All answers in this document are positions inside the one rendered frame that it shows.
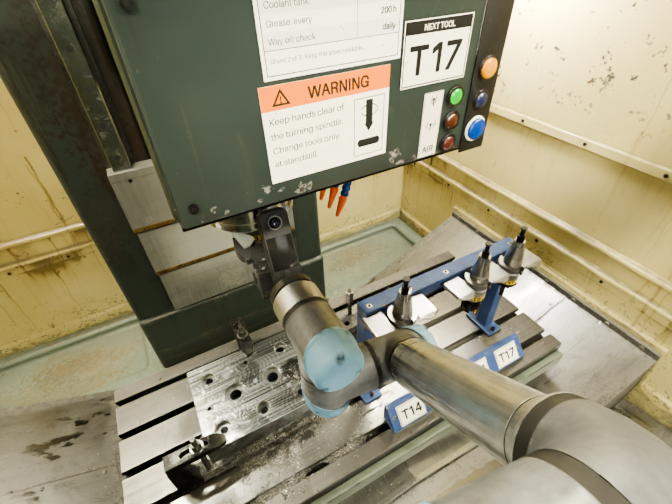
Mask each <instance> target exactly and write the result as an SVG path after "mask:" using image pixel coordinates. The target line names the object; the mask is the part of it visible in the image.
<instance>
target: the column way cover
mask: <svg viewBox="0 0 672 504"><path fill-rule="evenodd" d="M131 166H132V169H129V170H125V171H120V172H116V173H114V172H113V170H112V168H109V169H106V171H107V177H108V179H109V181H110V184H111V186H112V188H113V190H114V192H115V194H116V196H117V198H118V200H119V203H120V205H121V207H122V209H123V211H124V213H125V215H126V217H127V220H128V222H129V224H130V226H131V228H132V230H133V232H134V233H137V235H138V237H139V239H140V241H141V243H142V245H143V247H144V250H145V252H146V254H147V256H148V258H149V260H150V262H151V265H152V267H153V269H154V271H155V273H156V275H159V276H160V278H161V281H162V283H163V285H164V287H165V289H166V291H167V294H168V296H169V298H170V300H171V302H172V305H173V307H174V309H175V310H177V309H180V308H183V307H185V306H188V305H191V304H194V303H196V302H199V301H202V300H204V299H207V298H210V297H212V296H215V295H218V294H221V293H223V292H226V291H229V290H231V289H234V288H237V287H239V286H242V285H245V284H248V283H250V282H253V281H254V278H253V272H254V273H255V275H256V277H257V274H256V271H257V270H256V269H254V268H253V266H252V263H251V264H249V265H247V263H244V262H242V261H241V260H240V259H239V258H238V257H237V255H236V252H235V248H234V244H233V239H232V234H231V232H227V231H223V230H220V229H217V228H215V227H213V226H212V225H206V226H203V227H200V228H196V229H193V230H190V231H187V232H183V231H182V228H181V226H180V223H178V222H177V221H176V220H175V219H174V218H173V215H172V212H171V210H170V207H169V204H168V202H167V199H166V196H165V194H164V191H163V188H162V186H161V183H160V180H159V178H158V175H157V172H156V170H155V167H154V164H153V162H152V159H148V160H143V161H139V162H135V163H131Z"/></svg>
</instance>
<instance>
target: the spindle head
mask: <svg viewBox="0 0 672 504"><path fill-rule="evenodd" d="M486 1H487V0H404V11H403V25H402V39H401V53H400V58H398V59H392V60H386V61H381V62H375V63H370V64H364V65H358V66H353V67H347V68H342V69H336V70H331V71H325V72H319V73H314V74H308V75H303V76H297V77H291V78H286V79H280V80H275V81H269V82H264V79H263V72H262V65H261V58H260V51H259V44H258V37H257V31H256V24H255V17H254V10H253V3H252V0H92V2H93V4H94V7H95V10H96V12H97V15H98V18H99V20H100V23H101V26H102V28H103V31H104V34H105V36H106V39H107V42H108V44H109V47H110V50H111V52H112V55H113V58H114V60H115V63H116V66H117V68H118V71H119V74H120V76H121V79H122V82H123V84H124V87H125V90H126V92H127V95H128V98H129V100H130V103H131V106H132V108H133V111H134V114H135V116H136V119H137V122H138V124H139V127H140V130H141V132H142V135H143V138H144V140H145V143H146V146H147V148H148V151H149V154H150V156H151V159H152V162H153V164H154V167H155V170H156V172H157V175H158V178H159V180H160V183H161V186H162V188H163V191H164V194H165V196H166V199H167V202H168V204H169V207H170V210H171V212H172V215H173V218H174V219H175V220H176V221H177V222H178V223H180V226H181V228H182V231H183V232H187V231H190V230H193V229H196V228H200V227H203V226H206V225H210V224H213V223H216V222H220V221H223V220H226V219H230V218H233V217H236V216H240V215H243V214H246V213H249V212H253V211H256V210H259V209H263V208H266V207H269V206H273V205H276V204H279V203H283V202H286V201H289V200H293V199H296V198H299V197H302V196H306V195H309V194H312V193H316V192H319V191H322V190H326V189H329V188H332V187H336V186H339V185H342V184H346V183H349V182H352V181H355V180H359V179H362V178H365V177H369V176H372V175H375V174H379V173H382V172H385V171H389V170H392V169H395V168H398V167H402V166H405V165H408V164H412V163H415V162H418V161H422V160H425V159H428V158H432V157H435V156H438V155H442V154H445V153H443V152H441V151H440V148H439V145H440V141H441V140H442V138H443V137H444V136H445V135H447V134H449V133H451V134H453V135H454V136H455V144H454V146H453V148H452V149H451V150H450V151H448V152H451V151H455V150H458V149H459V144H460V139H461V133H462V128H463V123H464V118H465V112H466V107H467V102H468V97H469V91H470V86H471V81H472V76H473V70H474V65H475V60H476V54H477V48H478V43H479V38H480V33H481V27H482V22H483V17H484V12H485V6H486ZM467 12H475V15H474V20H473V26H472V32H471V37H470V43H469V49H468V54H467V60H466V66H465V71H464V77H460V78H456V79H451V80H446V81H442V82H437V83H432V84H428V85H423V86H418V87H414V88H409V89H405V90H399V89H400V76H401V62H402V49H403V36H404V22H405V21H409V20H417V19H424V18H431V17H438V16H446V15H453V14H460V13H467ZM387 64H391V66H390V83H389V100H388V117H387V135H386V152H385V153H383V154H379V155H375V156H372V157H368V158H365V159H361V160H358V161H354V162H351V163H347V164H343V165H340V166H336V167H333V168H329V169H326V170H322V171H318V172H315V173H311V174H308V175H304V176H301V177H297V178H294V179H290V180H286V181H283V182H279V183H276V184H272V178H271V171H270V165H269V159H268V152H267V146H266V140H265V133H264V127H263V121H262V114H261V108H260V102H259V95H258V89H257V88H262V87H267V86H273V85H278V84H284V83H289V82H295V81H300V80H306V79H311V78H316V77H322V76H327V75H333V74H338V73H344V72H349V71H355V70H360V69H366V68H371V67H376V66H382V65H387ZM455 85H461V86H462V87H463V88H464V96H463V99H462V101H461V102H460V103H459V104H458V105H457V106H455V107H450V106H449V105H448V104H447V95H448V92H449V91H450V89H451V88H452V87H454V86H455ZM440 90H444V96H443V102H442V109H441V116H440V123H439V129H438V136H437V143H436V149H435V154H432V155H429V156H426V157H422V158H419V159H417V156H418V147H419V139H420V130H421V122H422V113H423V105H424V96H425V94H427V93H431V92H436V91H440ZM452 110H456V111H458V112H459V115H460V118H459V122H458V124H457V126H456V127H455V128H454V129H453V130H450V131H447V130H445V129H444V128H443V120H444V118H445V116H446V115H447V113H449V112H450V111H452ZM448 152H446V153H448Z"/></svg>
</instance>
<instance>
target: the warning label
mask: <svg viewBox="0 0 672 504"><path fill-rule="evenodd" d="M390 66H391V64H387V65H382V66H376V67H371V68H366V69H360V70H355V71H349V72H344V73H338V74H333V75H327V76H322V77H316V78H311V79H306V80H300V81H295V82H289V83H284V84H278V85H273V86H267V87H262V88H257V89H258V95H259V102H260V108H261V114H262V121H263V127H264V133H265V140H266V146H267V152H268V159H269V165H270V171H271V178H272V184H276V183H279V182H283V181H286V180H290V179H294V178H297V177H301V176H304V175H308V174H311V173H315V172H318V171H322V170H326V169H329V168H333V167H336V166H340V165H343V164H347V163H351V162H354V161H358V160H361V159H365V158H368V157H372V156H375V155H379V154H383V153H385V152H386V135H387V117H388V100H389V83H390Z"/></svg>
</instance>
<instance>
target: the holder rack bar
mask: <svg viewBox="0 0 672 504"><path fill-rule="evenodd" d="M512 242H513V239H511V238H510V237H507V238H505V239H502V240H500V241H498V242H495V243H493V244H492V246H491V247H490V250H491V252H490V255H491V261H493V262H494V263H496V262H498V259H499V257H500V256H501V255H502V256H503V257H504V256H505V254H506V252H507V250H508V249H509V247H510V245H511V243H512ZM484 248H485V247H484ZM484 248H482V249H479V250H477V251H475V252H472V253H470V254H468V255H466V256H463V257H461V258H459V259H456V260H454V261H452V262H449V263H447V264H445V265H442V266H440V267H438V268H436V269H433V270H431V271H429V272H426V273H424V274H422V275H419V276H417V277H415V278H413V279H411V280H410V282H409V285H410V289H411V292H412V296H413V295H415V294H417V293H420V292H422V293H423V294H424V295H426V294H428V293H430V292H433V291H435V290H437V289H439V288H441V287H443V286H442V285H441V283H442V282H444V281H446V280H448V279H450V278H453V277H455V276H459V277H460V278H463V277H464V276H465V273H466V272H467V273H470V269H472V268H473V266H474V264H475V262H476V260H477V258H478V256H479V254H480V253H481V252H482V250H483V249H484ZM402 284H404V282H403V283H401V284H399V285H396V286H394V287H392V288H389V289H387V290H385V291H383V292H380V293H378V294H376V295H373V296H371V297H369V298H366V299H364V300H362V301H360V302H358V303H357V311H358V313H359V314H360V315H361V317H362V318H364V317H368V316H369V315H371V314H373V313H376V312H378V311H380V310H382V312H383V313H384V314H385V313H387V312H388V308H389V307H390V306H391V305H392V306H394V303H395V300H396V297H397V294H398V291H399V289H400V288H401V286H402Z"/></svg>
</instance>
